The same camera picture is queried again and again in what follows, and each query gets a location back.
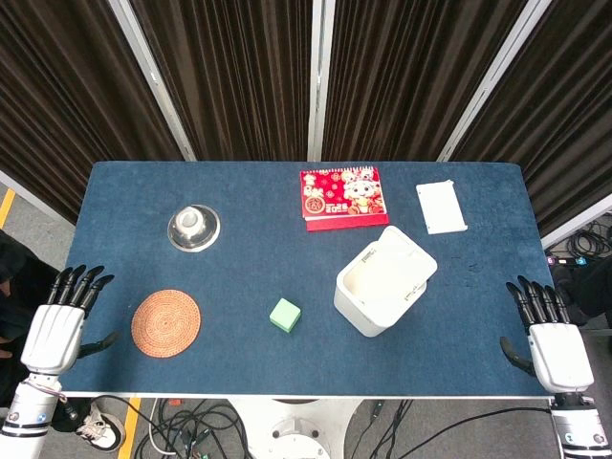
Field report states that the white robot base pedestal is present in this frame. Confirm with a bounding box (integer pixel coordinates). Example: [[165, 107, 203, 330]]
[[229, 397, 360, 459]]

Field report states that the green cube block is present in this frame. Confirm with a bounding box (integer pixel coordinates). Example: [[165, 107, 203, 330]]
[[269, 297, 302, 333]]

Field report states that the brown pleated curtain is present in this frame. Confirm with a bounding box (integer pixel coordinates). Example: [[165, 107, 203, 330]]
[[0, 0, 612, 238]]

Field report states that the black cable bundle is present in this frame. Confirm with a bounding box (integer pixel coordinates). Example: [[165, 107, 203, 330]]
[[90, 395, 254, 459]]

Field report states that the white sneaker shoe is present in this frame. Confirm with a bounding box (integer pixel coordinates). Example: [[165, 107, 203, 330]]
[[76, 404, 126, 453]]

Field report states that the black power strip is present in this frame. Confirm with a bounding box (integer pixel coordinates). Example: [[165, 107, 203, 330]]
[[546, 252, 594, 267]]

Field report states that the steel bowl with white cup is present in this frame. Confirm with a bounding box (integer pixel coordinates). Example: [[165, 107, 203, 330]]
[[166, 204, 222, 252]]

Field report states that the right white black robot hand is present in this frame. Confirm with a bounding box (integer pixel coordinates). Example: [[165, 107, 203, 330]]
[[499, 274, 596, 395]]

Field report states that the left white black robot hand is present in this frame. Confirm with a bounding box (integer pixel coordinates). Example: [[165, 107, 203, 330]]
[[20, 264, 120, 376]]

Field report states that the red desk calendar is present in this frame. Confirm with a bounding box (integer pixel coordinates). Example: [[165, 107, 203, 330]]
[[299, 165, 390, 233]]

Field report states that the white open-lid box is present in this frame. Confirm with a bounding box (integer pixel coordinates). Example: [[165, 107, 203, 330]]
[[333, 225, 439, 339]]

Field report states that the black coiled cable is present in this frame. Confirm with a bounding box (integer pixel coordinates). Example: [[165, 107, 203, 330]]
[[568, 217, 612, 259]]

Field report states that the round woven orange coaster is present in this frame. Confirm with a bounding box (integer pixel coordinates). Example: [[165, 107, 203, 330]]
[[130, 289, 203, 358]]

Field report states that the white rectangular plastic plate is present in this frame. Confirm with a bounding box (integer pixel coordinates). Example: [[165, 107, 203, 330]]
[[415, 179, 469, 236]]

